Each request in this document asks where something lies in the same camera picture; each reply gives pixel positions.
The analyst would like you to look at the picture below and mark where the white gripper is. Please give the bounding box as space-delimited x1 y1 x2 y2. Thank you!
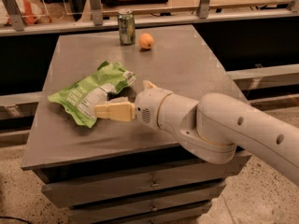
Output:
94 80 172 130

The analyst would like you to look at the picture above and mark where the orange fruit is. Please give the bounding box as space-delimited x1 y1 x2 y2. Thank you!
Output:
138 34 154 49

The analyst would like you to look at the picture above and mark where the metal bracket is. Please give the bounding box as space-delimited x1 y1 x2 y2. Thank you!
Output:
197 0 210 19
90 0 103 26
2 0 26 31
287 0 299 12

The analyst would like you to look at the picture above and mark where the grey drawer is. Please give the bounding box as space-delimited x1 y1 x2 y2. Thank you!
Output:
100 202 212 224
71 179 226 224
42 150 250 207

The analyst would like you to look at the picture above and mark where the orange white bag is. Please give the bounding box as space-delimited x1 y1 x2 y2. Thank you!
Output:
0 0 51 25

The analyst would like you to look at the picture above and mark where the clear acrylic holder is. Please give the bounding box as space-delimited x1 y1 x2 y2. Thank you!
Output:
36 0 87 17

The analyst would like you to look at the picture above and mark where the grey drawer cabinet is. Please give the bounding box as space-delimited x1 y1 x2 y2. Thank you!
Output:
21 24 252 224

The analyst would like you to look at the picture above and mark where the green rice chip bag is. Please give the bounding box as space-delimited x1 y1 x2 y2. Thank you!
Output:
48 62 135 128

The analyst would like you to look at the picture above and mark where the black floor cable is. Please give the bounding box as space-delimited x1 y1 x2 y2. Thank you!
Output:
0 215 34 224

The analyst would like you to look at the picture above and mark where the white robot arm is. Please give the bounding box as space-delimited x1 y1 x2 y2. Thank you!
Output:
94 81 299 185

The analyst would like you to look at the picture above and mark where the top grey drawer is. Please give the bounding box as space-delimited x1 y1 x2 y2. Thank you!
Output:
42 150 250 207

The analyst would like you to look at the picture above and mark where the middle grey drawer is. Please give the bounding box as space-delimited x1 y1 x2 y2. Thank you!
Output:
71 179 226 224

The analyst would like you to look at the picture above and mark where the far right metal bracket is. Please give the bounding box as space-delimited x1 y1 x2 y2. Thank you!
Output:
287 0 299 12

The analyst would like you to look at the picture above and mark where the left metal bracket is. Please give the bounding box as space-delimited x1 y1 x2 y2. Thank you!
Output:
2 0 26 31

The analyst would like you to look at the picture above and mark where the bottom grey drawer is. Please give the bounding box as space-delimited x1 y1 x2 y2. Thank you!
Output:
100 202 212 224

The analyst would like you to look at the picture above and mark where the green soda can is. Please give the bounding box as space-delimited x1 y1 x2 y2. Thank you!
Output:
118 9 135 45

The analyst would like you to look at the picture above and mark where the middle metal bracket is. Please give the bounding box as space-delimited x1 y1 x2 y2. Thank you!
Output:
90 0 103 26

